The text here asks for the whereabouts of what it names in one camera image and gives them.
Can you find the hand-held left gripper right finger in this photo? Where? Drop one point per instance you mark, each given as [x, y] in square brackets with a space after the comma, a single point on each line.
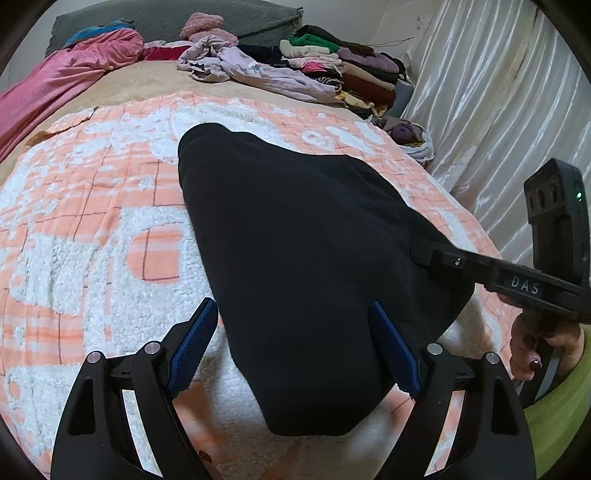
[392, 346]

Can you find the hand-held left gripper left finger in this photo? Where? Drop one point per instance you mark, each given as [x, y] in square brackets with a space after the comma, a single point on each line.
[194, 341]

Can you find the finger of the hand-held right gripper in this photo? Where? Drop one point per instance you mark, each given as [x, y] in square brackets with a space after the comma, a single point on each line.
[452, 263]

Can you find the black and orange sweater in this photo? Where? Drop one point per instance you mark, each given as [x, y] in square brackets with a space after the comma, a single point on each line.
[300, 258]

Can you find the person's right forearm green sleeve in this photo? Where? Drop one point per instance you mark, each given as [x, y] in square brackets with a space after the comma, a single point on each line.
[568, 406]

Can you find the pile of folded clothes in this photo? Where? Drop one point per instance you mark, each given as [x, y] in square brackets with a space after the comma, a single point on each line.
[360, 69]

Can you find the person's right hand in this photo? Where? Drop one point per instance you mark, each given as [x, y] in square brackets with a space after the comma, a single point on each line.
[524, 350]

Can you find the purple and beige cloth heap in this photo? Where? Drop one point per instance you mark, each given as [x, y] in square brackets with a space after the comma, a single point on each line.
[404, 134]

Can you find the white satin curtain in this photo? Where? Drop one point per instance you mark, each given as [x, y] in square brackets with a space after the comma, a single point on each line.
[485, 92]

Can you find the orange and white patterned blanket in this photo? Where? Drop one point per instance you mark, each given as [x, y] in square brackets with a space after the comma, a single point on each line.
[92, 207]

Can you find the beige fleece blanket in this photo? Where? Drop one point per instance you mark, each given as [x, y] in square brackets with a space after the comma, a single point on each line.
[138, 81]

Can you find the red garment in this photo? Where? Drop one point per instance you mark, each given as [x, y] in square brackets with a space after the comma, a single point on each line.
[161, 51]

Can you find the pink satin blanket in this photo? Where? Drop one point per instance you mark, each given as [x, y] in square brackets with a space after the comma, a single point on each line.
[60, 74]

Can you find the pink fuzzy garment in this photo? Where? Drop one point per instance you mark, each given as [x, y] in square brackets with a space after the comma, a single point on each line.
[201, 22]

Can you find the teal cloth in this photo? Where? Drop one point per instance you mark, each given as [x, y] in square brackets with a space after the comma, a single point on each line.
[92, 34]

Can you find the grey pillow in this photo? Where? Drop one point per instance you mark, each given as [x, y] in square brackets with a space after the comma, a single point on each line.
[152, 16]

